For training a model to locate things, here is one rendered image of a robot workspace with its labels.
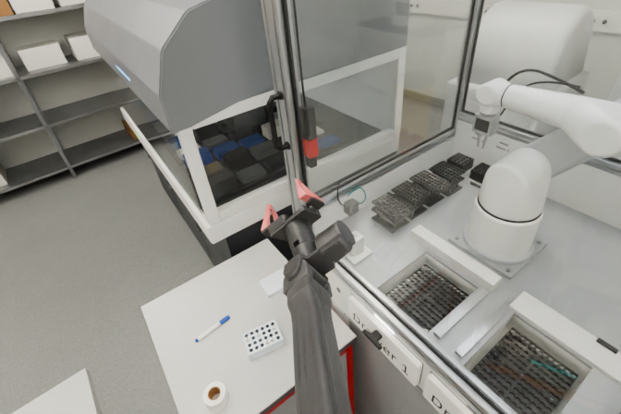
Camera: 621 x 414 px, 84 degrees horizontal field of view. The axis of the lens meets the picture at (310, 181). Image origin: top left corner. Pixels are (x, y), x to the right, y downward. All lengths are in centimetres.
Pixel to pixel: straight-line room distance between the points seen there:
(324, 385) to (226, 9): 114
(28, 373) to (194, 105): 197
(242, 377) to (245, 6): 123
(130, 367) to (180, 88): 168
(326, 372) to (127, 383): 199
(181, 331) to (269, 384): 40
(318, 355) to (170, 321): 107
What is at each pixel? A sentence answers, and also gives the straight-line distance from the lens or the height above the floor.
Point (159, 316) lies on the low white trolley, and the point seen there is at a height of 76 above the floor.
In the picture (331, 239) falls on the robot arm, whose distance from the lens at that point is 66.
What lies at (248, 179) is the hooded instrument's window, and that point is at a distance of 155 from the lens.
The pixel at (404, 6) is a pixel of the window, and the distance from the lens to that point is 64.
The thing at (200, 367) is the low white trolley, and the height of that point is 76.
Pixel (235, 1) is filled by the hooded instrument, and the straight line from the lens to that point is 132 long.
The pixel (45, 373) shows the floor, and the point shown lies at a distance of 270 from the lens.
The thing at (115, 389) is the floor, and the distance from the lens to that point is 241.
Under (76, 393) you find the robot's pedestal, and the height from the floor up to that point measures 76.
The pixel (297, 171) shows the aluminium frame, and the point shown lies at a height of 129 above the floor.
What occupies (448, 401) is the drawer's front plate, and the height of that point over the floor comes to 91.
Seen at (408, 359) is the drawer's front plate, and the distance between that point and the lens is 110.
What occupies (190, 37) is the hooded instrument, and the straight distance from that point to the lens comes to 127.
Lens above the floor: 189
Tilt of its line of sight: 35 degrees down
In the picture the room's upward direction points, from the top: 6 degrees counter-clockwise
